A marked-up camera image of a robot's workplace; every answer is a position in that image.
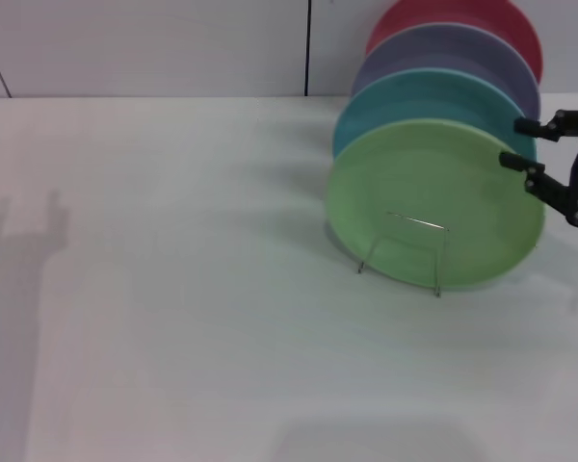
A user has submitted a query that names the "red round plate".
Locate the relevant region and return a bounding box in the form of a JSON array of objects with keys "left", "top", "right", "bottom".
[{"left": 364, "top": 0, "right": 544, "bottom": 86}]

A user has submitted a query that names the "purple round plate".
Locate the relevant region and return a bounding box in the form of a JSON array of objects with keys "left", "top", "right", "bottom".
[{"left": 350, "top": 22, "right": 543, "bottom": 121}]

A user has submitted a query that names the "silver wire plate rack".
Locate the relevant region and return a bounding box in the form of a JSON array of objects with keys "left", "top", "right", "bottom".
[{"left": 355, "top": 211, "right": 452, "bottom": 299}]

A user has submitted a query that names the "light blue round plate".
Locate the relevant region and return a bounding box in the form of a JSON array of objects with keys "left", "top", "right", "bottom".
[{"left": 331, "top": 68, "right": 540, "bottom": 161}]

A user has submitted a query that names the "green round plate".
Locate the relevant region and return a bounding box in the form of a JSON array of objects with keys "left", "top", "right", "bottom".
[{"left": 326, "top": 119, "right": 547, "bottom": 294}]

